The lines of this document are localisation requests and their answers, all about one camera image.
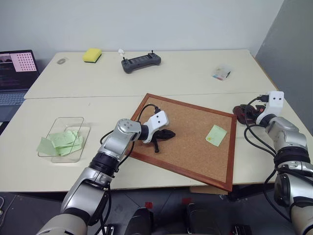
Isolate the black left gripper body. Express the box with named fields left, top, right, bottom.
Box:
left=152, top=129, right=168, bottom=142

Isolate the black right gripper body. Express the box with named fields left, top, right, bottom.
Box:
left=248, top=103, right=266, bottom=121

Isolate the green sticky note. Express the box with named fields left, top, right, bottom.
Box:
left=56, top=136, right=84, bottom=156
left=46, top=129, right=79, bottom=148
left=36, top=137, right=57, bottom=156
left=205, top=124, right=228, bottom=147

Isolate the clear plastic box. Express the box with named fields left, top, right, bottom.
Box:
left=37, top=117, right=91, bottom=164

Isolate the small clear pushpin case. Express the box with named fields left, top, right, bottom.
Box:
left=211, top=64, right=232, bottom=82

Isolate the gray handheld controller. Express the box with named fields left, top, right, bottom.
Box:
left=121, top=49, right=162, bottom=74

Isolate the dark rounded shape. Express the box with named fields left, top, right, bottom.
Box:
left=127, top=207, right=154, bottom=235
left=183, top=203, right=222, bottom=235

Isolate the yellow sponge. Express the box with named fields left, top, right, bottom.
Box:
left=82, top=47, right=103, bottom=63

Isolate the open laptop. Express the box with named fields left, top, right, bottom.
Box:
left=0, top=50, right=41, bottom=106

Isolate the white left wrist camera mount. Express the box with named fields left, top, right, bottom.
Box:
left=142, top=110, right=170, bottom=144

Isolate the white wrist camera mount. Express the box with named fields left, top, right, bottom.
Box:
left=142, top=110, right=170, bottom=144
left=256, top=91, right=285, bottom=123

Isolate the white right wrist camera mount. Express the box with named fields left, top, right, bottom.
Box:
left=256, top=91, right=285, bottom=123

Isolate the cork board with wooden frame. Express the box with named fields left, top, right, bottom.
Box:
left=125, top=93, right=238, bottom=193

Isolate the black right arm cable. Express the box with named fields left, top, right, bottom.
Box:
left=244, top=94, right=294, bottom=223

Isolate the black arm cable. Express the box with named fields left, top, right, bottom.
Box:
left=244, top=94, right=294, bottom=223
left=99, top=104, right=161, bottom=172

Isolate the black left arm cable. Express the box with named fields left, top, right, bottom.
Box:
left=99, top=104, right=161, bottom=172

